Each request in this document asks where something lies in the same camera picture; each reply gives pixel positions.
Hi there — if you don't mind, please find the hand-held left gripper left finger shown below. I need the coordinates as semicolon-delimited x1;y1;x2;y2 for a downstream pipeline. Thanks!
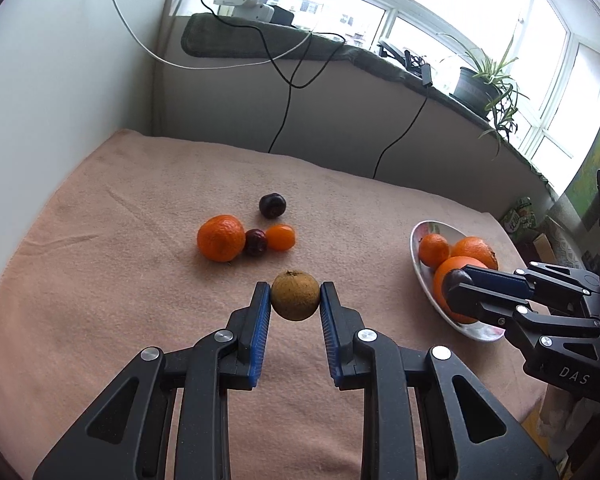
31;281;273;480

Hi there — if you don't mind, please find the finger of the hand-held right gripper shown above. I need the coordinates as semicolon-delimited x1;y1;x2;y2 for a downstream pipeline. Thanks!
445;282;600;362
463;260;600;317

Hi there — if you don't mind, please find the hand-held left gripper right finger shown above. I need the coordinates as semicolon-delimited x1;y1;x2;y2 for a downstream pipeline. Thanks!
319;281;561;480

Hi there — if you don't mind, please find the dark purple plum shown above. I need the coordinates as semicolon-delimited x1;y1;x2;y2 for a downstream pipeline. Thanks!
442;268;474;302
258;192;287;220
243;228;269;257

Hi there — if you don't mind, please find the large bumpy orange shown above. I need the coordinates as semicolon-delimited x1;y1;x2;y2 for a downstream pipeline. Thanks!
450;236;499;271

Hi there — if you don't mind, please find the large smooth orange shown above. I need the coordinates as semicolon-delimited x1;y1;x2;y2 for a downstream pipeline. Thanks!
432;255;492;325

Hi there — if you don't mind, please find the brown longan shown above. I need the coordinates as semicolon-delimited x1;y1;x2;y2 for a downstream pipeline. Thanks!
271;269;321;322

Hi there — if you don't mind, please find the white floral bowl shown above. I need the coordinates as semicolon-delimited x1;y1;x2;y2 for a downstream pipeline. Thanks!
409;219;507;344

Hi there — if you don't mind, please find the small mandarin orange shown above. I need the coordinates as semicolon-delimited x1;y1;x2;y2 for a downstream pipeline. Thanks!
197;214;247;263
418;233;451;269

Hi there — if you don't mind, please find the cardboard box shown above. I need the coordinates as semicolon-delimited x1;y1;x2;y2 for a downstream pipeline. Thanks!
532;232;557;262

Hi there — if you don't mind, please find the pale fuzzy cloth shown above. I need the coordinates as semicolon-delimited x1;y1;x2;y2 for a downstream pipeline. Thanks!
536;384;582;457

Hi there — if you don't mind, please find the green patterned bag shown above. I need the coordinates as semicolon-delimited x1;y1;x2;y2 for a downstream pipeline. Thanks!
499;195;539;234

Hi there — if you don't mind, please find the grey patterned cloth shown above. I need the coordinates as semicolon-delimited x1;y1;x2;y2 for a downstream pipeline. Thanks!
544;194;600;272

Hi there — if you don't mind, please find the tiny orange kumquat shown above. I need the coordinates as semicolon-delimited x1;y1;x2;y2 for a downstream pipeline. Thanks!
264;224;298;253

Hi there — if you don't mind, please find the pink blanket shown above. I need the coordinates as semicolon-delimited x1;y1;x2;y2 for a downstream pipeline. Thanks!
0;128;552;480

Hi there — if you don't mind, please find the potted spider plant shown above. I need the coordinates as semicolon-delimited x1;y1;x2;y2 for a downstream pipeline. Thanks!
437;32;531;162

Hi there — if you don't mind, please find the flat electronic device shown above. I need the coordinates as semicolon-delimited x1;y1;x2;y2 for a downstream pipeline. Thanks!
377;38;435;87

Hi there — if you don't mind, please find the grey windowsill cloth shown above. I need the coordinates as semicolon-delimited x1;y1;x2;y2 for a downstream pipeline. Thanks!
180;12;552;192

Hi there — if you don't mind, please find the white cabinet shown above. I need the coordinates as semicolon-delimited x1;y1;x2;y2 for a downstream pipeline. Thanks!
0;0;181;281

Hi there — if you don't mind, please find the black cable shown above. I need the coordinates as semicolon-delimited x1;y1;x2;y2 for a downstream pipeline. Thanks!
199;0;347;154
372;82;430;181

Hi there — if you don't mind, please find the white cable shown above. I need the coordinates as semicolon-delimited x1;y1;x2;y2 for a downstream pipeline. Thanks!
103;0;314;70

